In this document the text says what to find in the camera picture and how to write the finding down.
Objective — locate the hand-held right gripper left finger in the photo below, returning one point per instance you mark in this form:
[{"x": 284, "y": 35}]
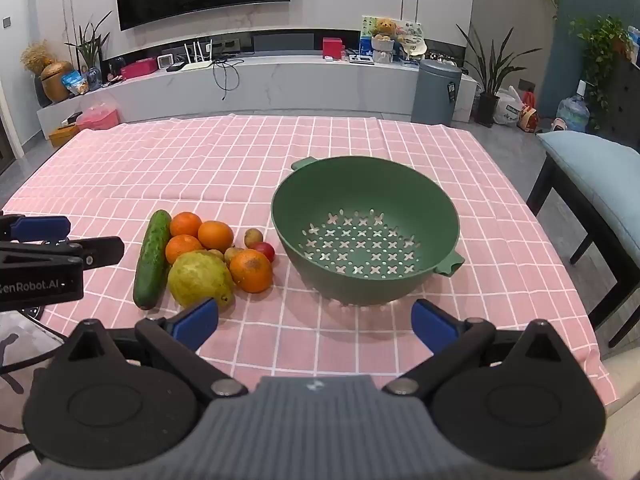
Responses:
[{"x": 195, "y": 322}]

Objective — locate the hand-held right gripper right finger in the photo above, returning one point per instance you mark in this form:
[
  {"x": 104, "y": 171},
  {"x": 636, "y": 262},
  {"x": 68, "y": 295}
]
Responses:
[{"x": 432, "y": 322}]

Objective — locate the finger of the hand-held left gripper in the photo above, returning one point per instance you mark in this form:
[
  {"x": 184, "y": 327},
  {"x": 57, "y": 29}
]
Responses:
[
  {"x": 100, "y": 251},
  {"x": 40, "y": 227}
]

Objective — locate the yellow-green apple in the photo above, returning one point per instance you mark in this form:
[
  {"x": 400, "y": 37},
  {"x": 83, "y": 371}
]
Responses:
[{"x": 197, "y": 277}]

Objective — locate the green cucumber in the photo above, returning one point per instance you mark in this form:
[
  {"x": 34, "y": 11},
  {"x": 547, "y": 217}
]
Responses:
[{"x": 152, "y": 260}]

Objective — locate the orange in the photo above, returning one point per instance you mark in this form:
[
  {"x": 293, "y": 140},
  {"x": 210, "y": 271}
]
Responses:
[
  {"x": 182, "y": 249},
  {"x": 251, "y": 271},
  {"x": 186, "y": 222},
  {"x": 215, "y": 236}
]

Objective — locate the small brown fruit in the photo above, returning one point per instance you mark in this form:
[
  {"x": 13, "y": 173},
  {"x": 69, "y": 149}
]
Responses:
[
  {"x": 253, "y": 236},
  {"x": 232, "y": 254}
]

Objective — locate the small red tomato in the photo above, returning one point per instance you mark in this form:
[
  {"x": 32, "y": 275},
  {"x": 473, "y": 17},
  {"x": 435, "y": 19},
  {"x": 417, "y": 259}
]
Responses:
[{"x": 265, "y": 251}]

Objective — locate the green colander bowl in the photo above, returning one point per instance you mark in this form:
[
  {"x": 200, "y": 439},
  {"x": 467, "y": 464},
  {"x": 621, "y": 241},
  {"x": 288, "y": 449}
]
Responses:
[{"x": 380, "y": 195}]

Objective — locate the yellow box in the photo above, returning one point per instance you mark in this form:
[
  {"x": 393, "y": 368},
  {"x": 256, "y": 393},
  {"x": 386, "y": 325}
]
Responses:
[{"x": 62, "y": 136}]

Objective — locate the pink plastic container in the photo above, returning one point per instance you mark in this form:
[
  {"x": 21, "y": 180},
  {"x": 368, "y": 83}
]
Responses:
[{"x": 97, "y": 117}]

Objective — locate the pink checked tablecloth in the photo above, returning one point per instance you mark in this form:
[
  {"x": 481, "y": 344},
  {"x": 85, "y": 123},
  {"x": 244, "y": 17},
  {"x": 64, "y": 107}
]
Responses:
[{"x": 200, "y": 160}]

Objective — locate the golden vase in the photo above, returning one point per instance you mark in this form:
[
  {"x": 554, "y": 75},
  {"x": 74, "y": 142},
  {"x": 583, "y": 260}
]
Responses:
[{"x": 56, "y": 82}]

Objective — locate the dried flowers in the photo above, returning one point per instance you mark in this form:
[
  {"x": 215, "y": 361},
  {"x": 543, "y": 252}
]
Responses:
[{"x": 35, "y": 57}]

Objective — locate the slim-leaf potted plant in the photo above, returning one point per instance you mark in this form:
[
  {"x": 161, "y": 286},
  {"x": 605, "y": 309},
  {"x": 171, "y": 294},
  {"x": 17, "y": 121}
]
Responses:
[{"x": 90, "y": 50}]

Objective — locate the pink box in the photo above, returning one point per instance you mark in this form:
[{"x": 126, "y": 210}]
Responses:
[{"x": 139, "y": 68}]

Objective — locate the black wooden chair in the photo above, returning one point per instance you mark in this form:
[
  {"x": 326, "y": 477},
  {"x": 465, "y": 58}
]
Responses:
[{"x": 600, "y": 240}]

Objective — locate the small white clock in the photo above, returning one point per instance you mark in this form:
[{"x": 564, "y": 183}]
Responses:
[{"x": 164, "y": 62}]

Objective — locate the white router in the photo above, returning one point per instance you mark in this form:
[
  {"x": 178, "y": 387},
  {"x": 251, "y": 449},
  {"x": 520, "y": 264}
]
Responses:
[{"x": 192, "y": 65}]

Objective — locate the light blue seat cushion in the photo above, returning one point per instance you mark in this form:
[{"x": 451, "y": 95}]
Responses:
[{"x": 600, "y": 175}]

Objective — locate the long-leaf potted plant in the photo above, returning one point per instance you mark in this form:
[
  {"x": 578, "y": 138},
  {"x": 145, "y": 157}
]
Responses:
[{"x": 487, "y": 105}]

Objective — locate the grey pedal bin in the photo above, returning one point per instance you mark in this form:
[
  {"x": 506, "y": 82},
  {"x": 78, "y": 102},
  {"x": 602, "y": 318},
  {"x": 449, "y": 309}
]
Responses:
[{"x": 435, "y": 95}]

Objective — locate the white plastic bag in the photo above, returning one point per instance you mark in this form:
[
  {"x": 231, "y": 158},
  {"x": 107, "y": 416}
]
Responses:
[{"x": 507, "y": 107}]

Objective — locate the red yellow bag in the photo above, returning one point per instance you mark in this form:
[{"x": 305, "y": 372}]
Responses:
[{"x": 528, "y": 116}]

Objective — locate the blue water bottle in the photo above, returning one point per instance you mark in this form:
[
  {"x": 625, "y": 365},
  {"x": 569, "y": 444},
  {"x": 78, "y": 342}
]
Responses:
[{"x": 573, "y": 112}]

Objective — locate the white marble tv console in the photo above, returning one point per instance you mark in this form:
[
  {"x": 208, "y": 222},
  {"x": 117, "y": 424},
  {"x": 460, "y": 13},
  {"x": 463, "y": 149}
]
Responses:
[{"x": 300, "y": 85}]

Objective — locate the printed picture board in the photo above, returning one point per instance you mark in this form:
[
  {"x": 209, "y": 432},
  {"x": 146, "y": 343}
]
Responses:
[{"x": 412, "y": 35}]

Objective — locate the dark cabinet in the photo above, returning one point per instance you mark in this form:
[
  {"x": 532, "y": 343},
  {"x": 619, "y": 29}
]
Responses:
[{"x": 625, "y": 105}]

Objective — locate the teddy bear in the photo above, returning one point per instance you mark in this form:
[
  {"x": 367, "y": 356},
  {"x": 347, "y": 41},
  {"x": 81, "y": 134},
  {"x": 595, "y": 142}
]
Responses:
[{"x": 384, "y": 35}]

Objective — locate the red box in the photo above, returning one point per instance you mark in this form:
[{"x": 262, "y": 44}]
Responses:
[{"x": 332, "y": 48}]

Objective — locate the green climbing plant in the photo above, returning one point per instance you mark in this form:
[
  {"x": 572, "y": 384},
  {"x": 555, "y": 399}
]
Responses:
[{"x": 600, "y": 45}]

